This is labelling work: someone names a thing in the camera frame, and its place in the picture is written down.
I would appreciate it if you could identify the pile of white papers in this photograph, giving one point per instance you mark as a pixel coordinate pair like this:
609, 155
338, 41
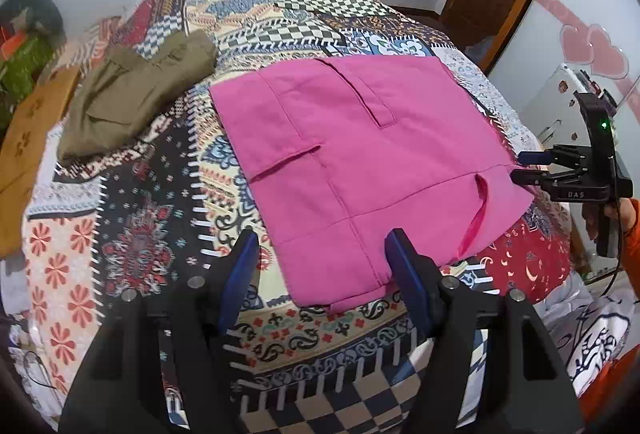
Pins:
30, 364

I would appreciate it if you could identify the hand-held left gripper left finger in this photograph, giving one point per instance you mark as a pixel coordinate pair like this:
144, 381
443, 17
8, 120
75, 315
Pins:
240, 279

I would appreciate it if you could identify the patchwork printed blanket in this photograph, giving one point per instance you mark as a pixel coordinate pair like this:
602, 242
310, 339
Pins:
150, 224

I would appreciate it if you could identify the person's right forearm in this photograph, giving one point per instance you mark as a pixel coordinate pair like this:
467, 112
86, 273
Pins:
631, 234

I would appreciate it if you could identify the white printed cloth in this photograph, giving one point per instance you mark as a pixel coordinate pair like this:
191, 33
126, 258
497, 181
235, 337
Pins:
590, 329

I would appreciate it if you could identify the wooden lap table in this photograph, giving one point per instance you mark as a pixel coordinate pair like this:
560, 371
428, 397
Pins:
25, 154

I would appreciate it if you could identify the orange striped patchwork quilt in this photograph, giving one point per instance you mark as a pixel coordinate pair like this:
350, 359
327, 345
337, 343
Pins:
95, 39

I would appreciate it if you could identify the olive green pants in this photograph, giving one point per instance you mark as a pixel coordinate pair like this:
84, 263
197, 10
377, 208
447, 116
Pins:
130, 99

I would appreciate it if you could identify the pink pants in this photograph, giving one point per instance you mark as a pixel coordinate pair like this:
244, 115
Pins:
350, 154

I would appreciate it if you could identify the dark grey plush cushion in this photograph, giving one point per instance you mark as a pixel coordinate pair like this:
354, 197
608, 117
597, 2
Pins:
35, 6

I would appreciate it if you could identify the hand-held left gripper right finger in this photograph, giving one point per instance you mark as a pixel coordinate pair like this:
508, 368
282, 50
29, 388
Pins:
407, 274

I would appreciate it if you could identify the person's right hand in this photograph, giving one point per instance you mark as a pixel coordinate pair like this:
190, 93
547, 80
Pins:
590, 221

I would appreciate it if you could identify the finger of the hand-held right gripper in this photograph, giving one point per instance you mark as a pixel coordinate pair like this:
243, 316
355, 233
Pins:
530, 178
535, 157

